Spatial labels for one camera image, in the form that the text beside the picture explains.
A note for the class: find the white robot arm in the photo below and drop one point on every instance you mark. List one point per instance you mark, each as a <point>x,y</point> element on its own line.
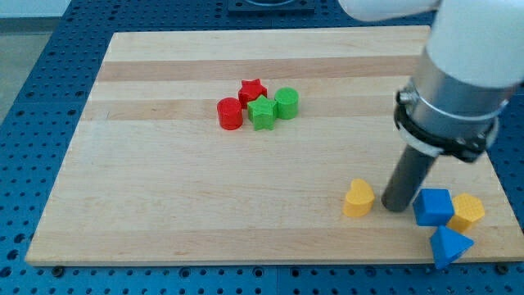
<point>470,67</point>

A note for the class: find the wooden board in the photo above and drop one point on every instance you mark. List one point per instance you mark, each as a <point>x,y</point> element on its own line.
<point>151,179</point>

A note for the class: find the green star block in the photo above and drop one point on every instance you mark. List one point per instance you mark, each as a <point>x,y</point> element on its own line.
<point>262,112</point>

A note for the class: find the red cylinder block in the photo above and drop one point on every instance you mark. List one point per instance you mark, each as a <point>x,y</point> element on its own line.
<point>229,113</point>

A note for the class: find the green cylinder block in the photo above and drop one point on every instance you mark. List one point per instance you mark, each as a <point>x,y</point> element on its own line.
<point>287,100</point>

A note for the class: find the red star block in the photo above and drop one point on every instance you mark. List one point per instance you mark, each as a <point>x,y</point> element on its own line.
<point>250,90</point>

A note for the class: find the yellow heart block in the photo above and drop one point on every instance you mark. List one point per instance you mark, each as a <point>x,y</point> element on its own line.
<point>359,199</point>

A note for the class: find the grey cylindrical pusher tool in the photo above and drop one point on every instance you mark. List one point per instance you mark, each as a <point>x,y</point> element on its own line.
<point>406,179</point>

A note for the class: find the blue cube block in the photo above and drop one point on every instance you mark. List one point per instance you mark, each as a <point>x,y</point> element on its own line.
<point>433,207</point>

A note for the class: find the blue triangle block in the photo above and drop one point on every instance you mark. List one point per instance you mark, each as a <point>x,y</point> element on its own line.
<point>448,245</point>

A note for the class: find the yellow hexagon block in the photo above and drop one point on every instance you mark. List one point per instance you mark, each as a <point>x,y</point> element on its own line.
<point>468,211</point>

